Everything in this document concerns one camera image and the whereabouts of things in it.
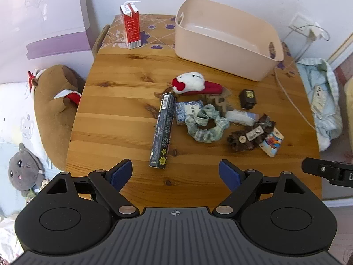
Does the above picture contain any wooden reindeer ornament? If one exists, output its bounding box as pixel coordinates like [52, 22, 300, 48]
[203, 87, 232, 114]

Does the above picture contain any small black box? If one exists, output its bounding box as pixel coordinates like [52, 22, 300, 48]
[238, 89, 256, 109]

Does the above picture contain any wooden desk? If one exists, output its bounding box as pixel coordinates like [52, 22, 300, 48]
[66, 14, 323, 213]

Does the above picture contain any long dark printed box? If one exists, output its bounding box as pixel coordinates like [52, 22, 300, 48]
[149, 92, 177, 169]

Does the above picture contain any white charging cable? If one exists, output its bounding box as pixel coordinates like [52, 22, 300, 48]
[273, 23, 330, 133]

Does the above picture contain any white charger plug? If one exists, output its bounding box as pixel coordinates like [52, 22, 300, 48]
[309, 22, 326, 40]

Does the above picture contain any colourful card packet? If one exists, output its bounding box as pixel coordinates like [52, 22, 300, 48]
[261, 128, 284, 158]

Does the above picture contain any white smartphone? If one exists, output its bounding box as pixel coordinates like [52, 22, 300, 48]
[311, 84, 327, 116]

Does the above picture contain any white plush with red bow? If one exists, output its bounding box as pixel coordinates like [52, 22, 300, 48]
[171, 72, 224, 96]

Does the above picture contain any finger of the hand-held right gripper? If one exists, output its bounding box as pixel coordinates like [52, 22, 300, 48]
[302, 157, 353, 182]

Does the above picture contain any elephant print pillow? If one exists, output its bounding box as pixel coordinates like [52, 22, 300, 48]
[0, 83, 47, 150]

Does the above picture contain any green plaid scrunchie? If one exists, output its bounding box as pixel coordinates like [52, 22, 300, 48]
[185, 103, 230, 143]

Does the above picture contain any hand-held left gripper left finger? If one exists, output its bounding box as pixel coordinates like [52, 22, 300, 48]
[41, 159, 140, 218]

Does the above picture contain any grey cat plush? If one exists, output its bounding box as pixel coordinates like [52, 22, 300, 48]
[8, 143, 45, 192]

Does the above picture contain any brown capybara plush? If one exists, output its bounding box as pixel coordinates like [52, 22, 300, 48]
[28, 65, 86, 170]

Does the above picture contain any white wall socket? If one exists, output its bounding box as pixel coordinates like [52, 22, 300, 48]
[288, 12, 315, 38]

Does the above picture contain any blue white patterned box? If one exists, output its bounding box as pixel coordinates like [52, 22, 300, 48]
[175, 101, 205, 125]

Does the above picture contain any beige plastic storage bin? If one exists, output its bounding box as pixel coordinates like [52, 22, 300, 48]
[174, 0, 284, 82]

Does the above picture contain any red milk carton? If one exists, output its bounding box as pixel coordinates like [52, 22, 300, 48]
[119, 2, 142, 50]

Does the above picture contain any light blue garment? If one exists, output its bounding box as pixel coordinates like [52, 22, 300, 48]
[296, 58, 344, 151]

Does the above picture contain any brown hair bow with buttons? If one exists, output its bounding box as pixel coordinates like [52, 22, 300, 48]
[227, 113, 277, 152]

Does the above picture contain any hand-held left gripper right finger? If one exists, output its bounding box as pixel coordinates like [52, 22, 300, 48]
[215, 159, 306, 217]

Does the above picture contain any wooden chair back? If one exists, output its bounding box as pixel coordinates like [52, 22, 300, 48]
[92, 24, 111, 61]

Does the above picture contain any white blue packet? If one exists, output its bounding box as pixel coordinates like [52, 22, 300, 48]
[225, 110, 260, 126]

